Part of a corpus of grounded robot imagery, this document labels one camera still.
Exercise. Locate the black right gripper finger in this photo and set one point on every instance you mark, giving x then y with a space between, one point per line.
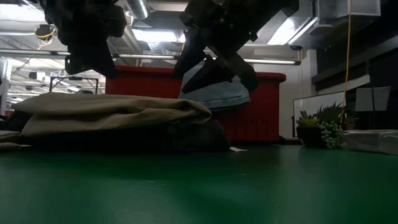
211 73
247 73

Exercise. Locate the green table mat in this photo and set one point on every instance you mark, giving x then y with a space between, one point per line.
186 186

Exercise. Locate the smooth silver ventilation duct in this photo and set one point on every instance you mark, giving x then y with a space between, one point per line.
138 7

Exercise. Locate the light blue denim garment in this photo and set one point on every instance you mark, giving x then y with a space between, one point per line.
224 96

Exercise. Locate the long ceiling light bar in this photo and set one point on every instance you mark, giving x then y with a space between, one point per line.
146 56

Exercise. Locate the small potted artificial plant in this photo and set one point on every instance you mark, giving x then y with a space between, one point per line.
323 127

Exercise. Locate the dark blue denim jeans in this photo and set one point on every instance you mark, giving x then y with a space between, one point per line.
140 140

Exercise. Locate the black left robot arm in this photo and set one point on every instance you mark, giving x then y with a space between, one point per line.
53 18

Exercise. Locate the clear box with orange label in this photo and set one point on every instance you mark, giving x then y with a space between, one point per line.
370 141

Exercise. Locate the red plastic laundry bin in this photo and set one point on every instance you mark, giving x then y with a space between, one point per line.
149 81

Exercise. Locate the tan garment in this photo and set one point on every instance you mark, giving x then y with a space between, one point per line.
109 112

